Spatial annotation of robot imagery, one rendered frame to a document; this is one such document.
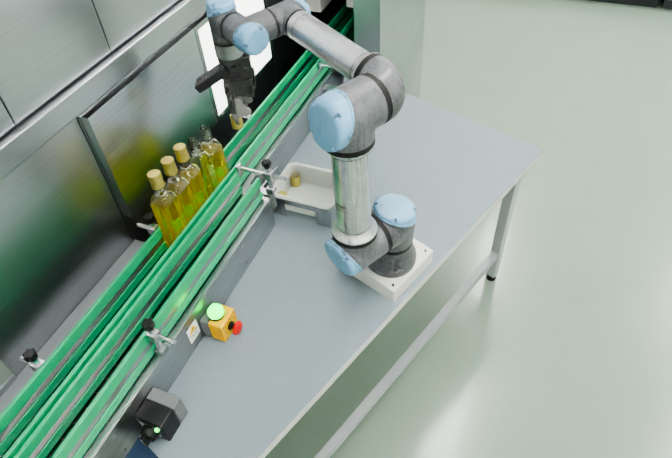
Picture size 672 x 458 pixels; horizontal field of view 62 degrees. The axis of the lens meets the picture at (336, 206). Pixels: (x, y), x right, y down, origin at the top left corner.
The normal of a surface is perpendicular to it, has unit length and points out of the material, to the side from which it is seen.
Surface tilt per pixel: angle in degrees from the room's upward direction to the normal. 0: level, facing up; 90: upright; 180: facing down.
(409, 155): 0
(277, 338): 0
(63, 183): 90
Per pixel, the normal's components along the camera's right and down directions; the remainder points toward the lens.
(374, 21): -0.37, 0.67
